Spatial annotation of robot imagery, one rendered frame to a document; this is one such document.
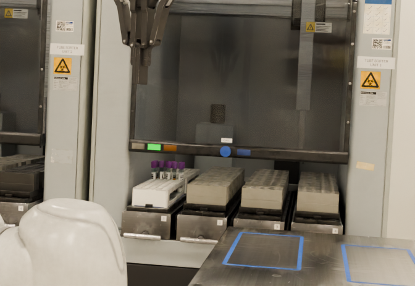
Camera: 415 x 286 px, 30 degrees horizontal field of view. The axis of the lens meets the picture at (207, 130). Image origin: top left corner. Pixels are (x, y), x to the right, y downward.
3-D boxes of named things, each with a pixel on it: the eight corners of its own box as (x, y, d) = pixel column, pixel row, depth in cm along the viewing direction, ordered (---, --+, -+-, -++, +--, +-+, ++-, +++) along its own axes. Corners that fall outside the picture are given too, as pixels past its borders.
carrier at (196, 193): (227, 207, 216) (228, 186, 216) (226, 208, 214) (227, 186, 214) (186, 204, 218) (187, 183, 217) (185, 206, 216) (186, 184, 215)
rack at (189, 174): (171, 185, 274) (172, 167, 274) (199, 186, 273) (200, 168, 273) (154, 195, 245) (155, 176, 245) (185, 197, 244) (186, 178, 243)
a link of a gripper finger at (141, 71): (146, 48, 149) (149, 48, 149) (144, 84, 150) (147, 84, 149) (136, 47, 147) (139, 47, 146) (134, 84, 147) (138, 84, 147)
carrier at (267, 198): (282, 211, 214) (283, 189, 214) (281, 212, 212) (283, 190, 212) (240, 208, 216) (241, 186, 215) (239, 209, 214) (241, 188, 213)
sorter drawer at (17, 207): (59, 194, 284) (60, 170, 283) (96, 197, 282) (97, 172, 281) (-27, 228, 212) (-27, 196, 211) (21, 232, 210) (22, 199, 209)
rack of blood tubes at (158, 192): (152, 196, 243) (154, 176, 243) (184, 198, 242) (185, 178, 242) (131, 210, 214) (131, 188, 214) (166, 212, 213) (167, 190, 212)
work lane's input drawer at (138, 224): (167, 202, 278) (168, 177, 278) (205, 204, 277) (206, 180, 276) (116, 239, 206) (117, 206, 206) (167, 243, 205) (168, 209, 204)
